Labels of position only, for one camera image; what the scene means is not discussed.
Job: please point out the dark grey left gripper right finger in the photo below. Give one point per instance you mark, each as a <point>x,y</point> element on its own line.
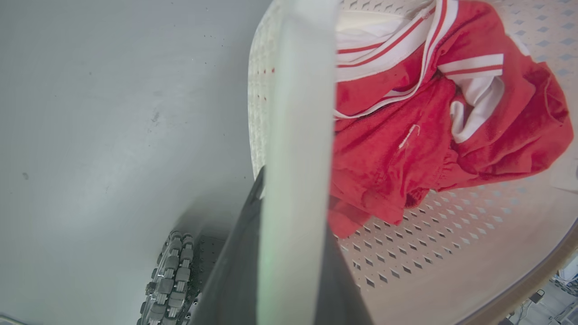
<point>338,293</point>

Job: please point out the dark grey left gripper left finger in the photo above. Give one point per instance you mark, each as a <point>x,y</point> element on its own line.
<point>235,275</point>

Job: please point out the white perforated plastic laundry basket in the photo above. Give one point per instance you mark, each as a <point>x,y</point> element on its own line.
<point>298,135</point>

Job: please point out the grey omni wheel of robot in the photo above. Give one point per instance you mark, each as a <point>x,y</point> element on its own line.
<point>169,280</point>

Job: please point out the red garment with white stripes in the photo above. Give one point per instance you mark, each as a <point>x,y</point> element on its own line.
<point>388,158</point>

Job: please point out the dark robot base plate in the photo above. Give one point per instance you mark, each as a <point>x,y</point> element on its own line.
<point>207,259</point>

